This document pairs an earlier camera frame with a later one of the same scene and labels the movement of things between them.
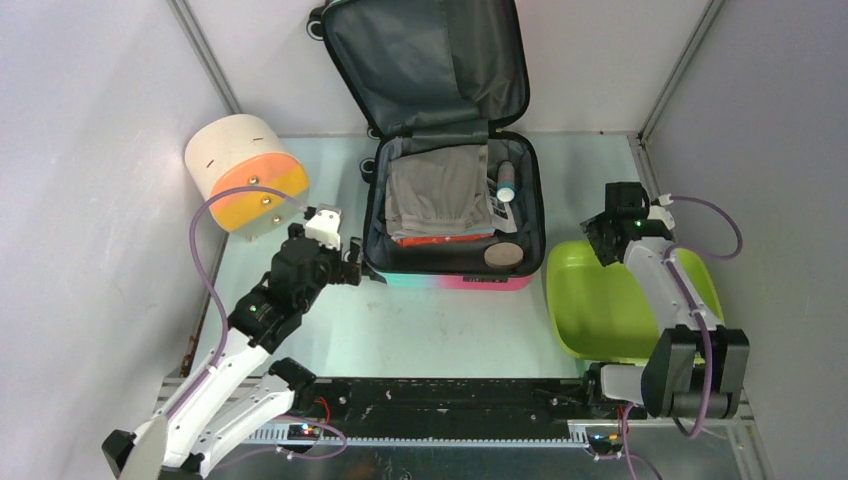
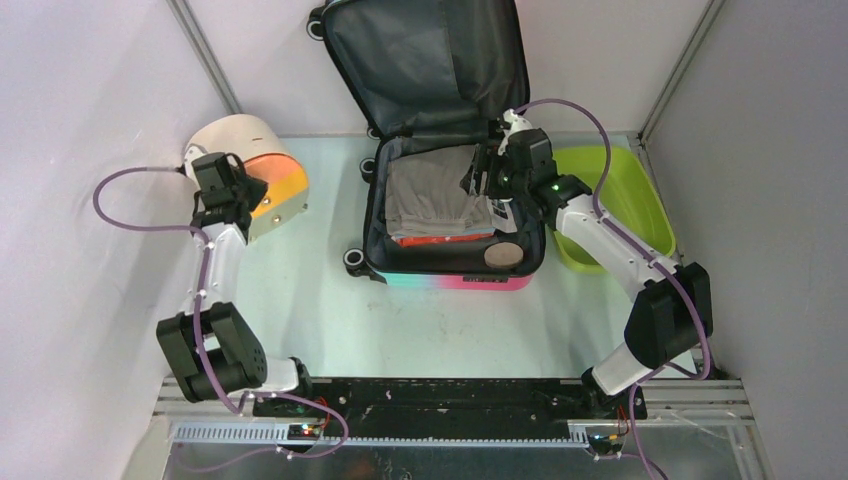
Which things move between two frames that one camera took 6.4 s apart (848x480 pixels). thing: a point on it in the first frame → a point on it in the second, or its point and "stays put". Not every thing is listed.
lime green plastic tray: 598,312 → 626,201
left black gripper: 347,271 → 256,187
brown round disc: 503,255 stays put
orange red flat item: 404,242 stays put
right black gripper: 594,226 → 471,182
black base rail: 452,407 stays put
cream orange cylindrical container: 237,152 stays put
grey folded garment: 439,191 stays put
